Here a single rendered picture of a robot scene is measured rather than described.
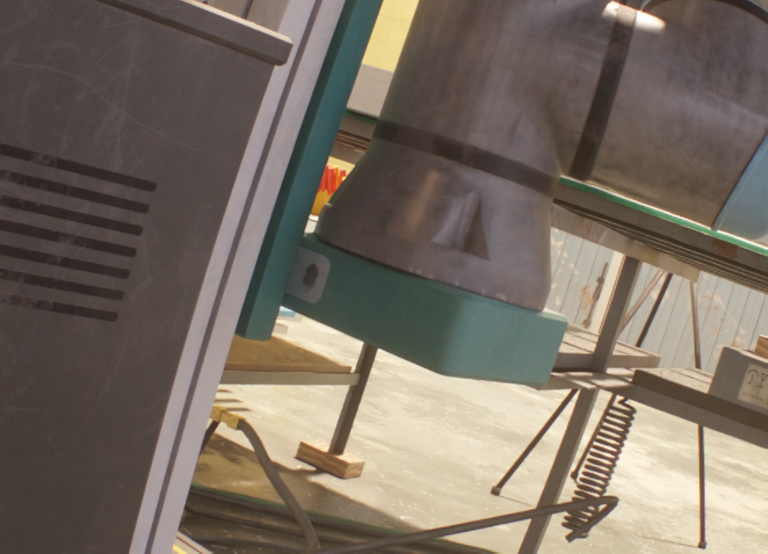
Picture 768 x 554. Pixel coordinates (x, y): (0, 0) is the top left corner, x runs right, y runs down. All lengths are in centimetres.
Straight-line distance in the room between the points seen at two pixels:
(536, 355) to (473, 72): 22
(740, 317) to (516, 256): 731
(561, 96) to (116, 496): 43
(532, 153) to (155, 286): 33
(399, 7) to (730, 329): 353
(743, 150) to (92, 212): 49
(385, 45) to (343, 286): 849
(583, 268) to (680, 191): 755
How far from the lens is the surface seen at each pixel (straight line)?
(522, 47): 91
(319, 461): 334
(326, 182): 325
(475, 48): 91
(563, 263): 853
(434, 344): 87
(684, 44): 94
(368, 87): 183
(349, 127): 188
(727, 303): 822
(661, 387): 242
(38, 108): 63
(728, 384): 239
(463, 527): 223
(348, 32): 94
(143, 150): 68
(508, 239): 91
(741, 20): 98
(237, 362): 277
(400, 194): 90
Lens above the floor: 78
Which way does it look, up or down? 4 degrees down
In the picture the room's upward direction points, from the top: 18 degrees clockwise
